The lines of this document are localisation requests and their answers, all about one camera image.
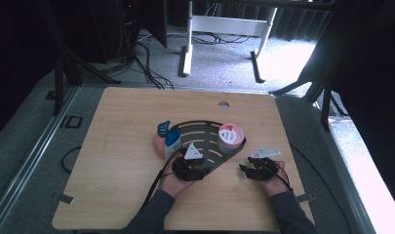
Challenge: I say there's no aluminium floor rail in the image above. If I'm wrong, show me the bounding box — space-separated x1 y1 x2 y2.
310 98 379 234
0 85 80 225

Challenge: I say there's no pink tub with white lid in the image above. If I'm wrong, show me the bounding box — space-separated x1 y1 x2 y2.
217 123 246 154

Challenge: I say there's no person's left hand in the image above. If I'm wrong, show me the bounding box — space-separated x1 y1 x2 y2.
158 165 195 199

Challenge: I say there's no dark grey slotted corner rack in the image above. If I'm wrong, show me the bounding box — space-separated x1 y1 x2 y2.
168 120 248 174

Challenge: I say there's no dark curtain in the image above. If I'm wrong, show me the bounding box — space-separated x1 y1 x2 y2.
271 4 336 43

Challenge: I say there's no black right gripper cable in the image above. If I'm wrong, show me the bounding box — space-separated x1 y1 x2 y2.
275 164 294 192

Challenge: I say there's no white desk frame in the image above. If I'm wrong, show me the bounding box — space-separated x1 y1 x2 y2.
178 0 279 84

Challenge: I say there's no bundle of black floor cables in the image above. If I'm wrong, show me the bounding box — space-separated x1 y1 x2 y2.
113 30 176 91

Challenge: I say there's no long thin black floor cable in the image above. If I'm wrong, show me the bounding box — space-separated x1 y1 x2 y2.
290 143 352 234

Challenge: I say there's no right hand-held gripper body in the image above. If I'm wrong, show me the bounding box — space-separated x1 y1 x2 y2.
238 146 282 182

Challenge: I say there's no black looped floor cable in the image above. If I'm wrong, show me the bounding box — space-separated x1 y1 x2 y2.
60 145 83 175

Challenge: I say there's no black computer tower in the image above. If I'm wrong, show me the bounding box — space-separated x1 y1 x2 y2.
115 0 145 64

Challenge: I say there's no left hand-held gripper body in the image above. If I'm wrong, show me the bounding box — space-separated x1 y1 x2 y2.
171 142 213 182

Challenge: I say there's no grey tape strip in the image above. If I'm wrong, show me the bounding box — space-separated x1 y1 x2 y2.
51 193 75 206
296 193 315 204

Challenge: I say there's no black metal stand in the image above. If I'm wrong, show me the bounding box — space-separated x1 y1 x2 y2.
268 0 350 132
35 0 122 117

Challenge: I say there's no pink sponge with blue handle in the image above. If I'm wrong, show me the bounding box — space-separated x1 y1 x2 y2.
152 120 172 160

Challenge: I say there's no person's right hand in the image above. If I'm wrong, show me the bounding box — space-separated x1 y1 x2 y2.
257 160 293 198

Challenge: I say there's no white bottle with blue cap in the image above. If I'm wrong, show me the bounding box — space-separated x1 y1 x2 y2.
163 127 182 160

